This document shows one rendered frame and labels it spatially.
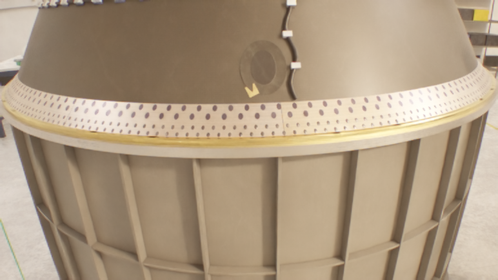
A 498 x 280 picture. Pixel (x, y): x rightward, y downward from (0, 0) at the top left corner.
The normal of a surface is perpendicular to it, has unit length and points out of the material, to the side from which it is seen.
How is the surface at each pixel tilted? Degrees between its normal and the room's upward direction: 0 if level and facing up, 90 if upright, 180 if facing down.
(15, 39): 90
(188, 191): 90
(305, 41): 62
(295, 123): 43
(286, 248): 90
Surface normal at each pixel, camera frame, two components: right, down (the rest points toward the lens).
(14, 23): 0.07, 0.39
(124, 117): -0.21, -0.41
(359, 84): 0.23, -0.11
